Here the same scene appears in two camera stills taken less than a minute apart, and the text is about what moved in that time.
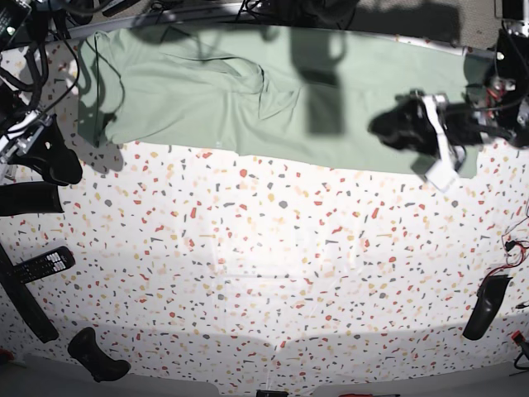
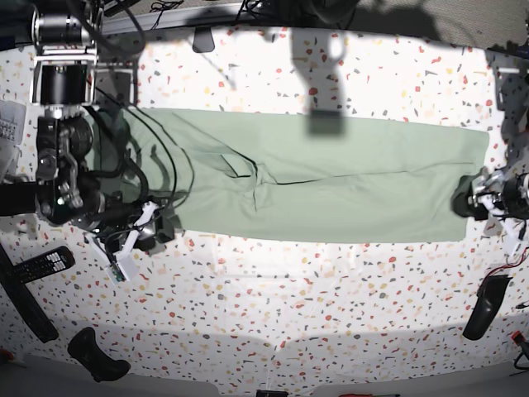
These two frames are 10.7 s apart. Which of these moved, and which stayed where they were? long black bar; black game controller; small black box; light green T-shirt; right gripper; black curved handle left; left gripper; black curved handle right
Moved: right gripper; left gripper; light green T-shirt
Stayed: black curved handle left; black curved handle right; black game controller; small black box; long black bar
